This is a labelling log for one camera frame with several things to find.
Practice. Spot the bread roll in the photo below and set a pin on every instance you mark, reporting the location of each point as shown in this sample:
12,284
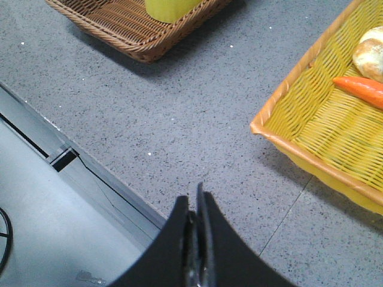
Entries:
367,56

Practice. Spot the yellow woven basket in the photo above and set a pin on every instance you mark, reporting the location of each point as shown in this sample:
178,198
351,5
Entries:
326,132

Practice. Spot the brown wicker basket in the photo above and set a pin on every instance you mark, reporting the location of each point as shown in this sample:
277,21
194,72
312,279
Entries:
126,26

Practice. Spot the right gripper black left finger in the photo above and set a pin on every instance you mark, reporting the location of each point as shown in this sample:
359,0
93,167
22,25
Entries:
171,258

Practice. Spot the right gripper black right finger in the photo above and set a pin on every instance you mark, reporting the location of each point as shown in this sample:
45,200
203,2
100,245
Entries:
225,259

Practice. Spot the yellow tape roll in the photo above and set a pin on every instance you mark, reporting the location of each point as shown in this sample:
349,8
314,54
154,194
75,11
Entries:
169,11

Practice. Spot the orange toy carrot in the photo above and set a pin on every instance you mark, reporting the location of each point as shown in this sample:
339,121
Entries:
365,89

